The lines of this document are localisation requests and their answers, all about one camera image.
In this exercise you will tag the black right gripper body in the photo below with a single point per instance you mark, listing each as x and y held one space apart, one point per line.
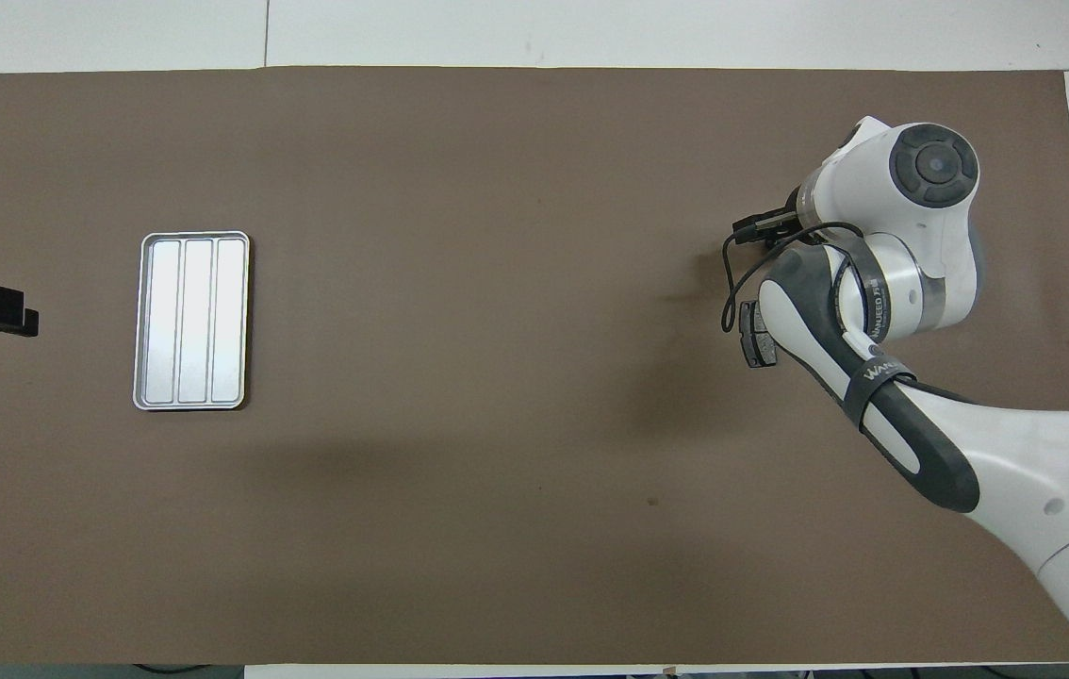
782 226

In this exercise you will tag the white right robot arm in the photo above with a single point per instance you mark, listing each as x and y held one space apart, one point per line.
930 245

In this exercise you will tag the silver metal tray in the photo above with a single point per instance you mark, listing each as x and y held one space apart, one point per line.
195 321

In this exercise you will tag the dark grey brake pad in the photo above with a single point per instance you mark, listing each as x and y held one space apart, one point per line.
749 344

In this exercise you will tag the brown table mat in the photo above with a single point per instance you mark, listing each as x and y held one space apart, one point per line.
534 528

